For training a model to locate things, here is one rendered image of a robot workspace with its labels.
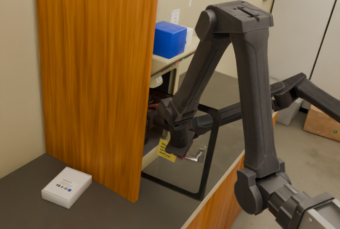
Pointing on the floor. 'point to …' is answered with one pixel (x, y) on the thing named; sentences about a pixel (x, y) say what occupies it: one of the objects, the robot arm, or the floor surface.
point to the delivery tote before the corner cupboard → (286, 119)
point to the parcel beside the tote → (321, 124)
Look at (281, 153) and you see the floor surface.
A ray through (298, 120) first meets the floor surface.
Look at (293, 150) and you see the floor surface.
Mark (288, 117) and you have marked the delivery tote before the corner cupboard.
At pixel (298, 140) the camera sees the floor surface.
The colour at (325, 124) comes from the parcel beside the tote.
